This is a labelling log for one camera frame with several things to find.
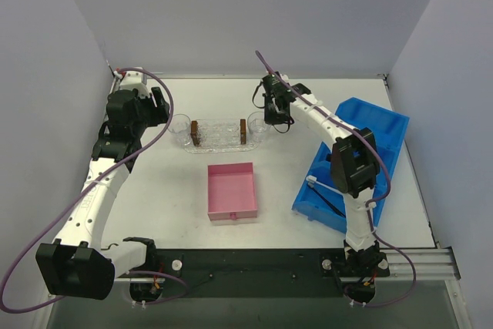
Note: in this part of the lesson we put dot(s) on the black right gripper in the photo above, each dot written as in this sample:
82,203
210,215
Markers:
276,105

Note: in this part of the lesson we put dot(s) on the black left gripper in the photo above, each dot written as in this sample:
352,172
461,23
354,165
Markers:
155,105

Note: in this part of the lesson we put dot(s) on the clear plastic cup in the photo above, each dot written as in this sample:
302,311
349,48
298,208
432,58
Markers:
257,126
180,127

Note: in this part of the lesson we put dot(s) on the brown wooden holder block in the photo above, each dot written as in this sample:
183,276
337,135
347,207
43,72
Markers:
243,132
195,133

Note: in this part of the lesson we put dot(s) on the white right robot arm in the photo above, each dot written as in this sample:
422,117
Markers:
354,163

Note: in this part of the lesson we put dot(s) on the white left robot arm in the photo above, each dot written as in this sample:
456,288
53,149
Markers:
74,264

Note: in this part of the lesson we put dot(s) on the clear textured glass tray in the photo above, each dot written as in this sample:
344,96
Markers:
220,136

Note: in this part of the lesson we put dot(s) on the white toothbrush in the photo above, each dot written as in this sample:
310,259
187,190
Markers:
312,181

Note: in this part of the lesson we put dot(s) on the black toothbrush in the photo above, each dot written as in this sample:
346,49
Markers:
327,202

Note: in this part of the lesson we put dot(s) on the pink plastic drawer box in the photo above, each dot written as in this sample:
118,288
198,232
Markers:
231,192

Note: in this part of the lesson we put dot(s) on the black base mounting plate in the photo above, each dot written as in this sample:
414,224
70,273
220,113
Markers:
255,273

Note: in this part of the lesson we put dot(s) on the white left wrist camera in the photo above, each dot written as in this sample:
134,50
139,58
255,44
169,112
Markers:
130,81

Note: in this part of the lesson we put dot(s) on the aluminium frame rail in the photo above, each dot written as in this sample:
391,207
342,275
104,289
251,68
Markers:
422,264

